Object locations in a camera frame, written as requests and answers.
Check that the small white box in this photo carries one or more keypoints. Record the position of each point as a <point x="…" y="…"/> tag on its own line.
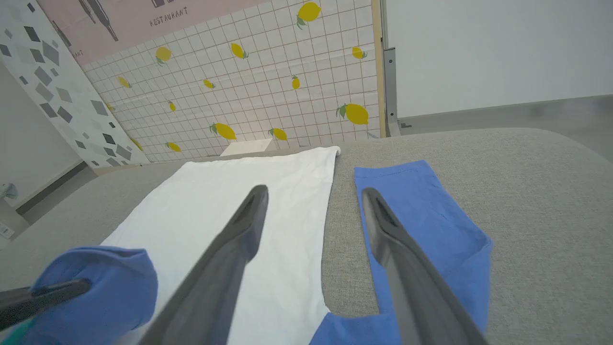
<point x="249" y="147"/>

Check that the blue garment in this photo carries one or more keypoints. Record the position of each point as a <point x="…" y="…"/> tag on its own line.
<point x="431" y="215"/>

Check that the lemon print tile panel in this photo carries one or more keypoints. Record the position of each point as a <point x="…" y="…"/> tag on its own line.
<point x="263" y="96"/>

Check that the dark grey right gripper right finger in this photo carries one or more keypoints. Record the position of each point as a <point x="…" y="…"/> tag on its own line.
<point x="421" y="297"/>

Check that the white garment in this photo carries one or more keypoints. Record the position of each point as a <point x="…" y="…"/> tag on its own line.
<point x="182" y="215"/>

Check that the white wall socket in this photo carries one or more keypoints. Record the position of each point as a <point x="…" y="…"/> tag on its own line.
<point x="5" y="231"/>

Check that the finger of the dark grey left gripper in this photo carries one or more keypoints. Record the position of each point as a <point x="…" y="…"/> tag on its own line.
<point x="43" y="297"/>

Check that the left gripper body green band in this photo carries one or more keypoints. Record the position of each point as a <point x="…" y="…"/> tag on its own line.
<point x="12" y="335"/>

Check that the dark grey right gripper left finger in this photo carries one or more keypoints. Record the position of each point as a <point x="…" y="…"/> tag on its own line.
<point x="210" y="287"/>

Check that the grey metal bracket post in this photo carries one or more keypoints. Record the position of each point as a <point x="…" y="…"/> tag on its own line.
<point x="390" y="91"/>

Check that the grey diamond pattern panel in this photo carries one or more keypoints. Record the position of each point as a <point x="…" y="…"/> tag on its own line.
<point x="62" y="96"/>

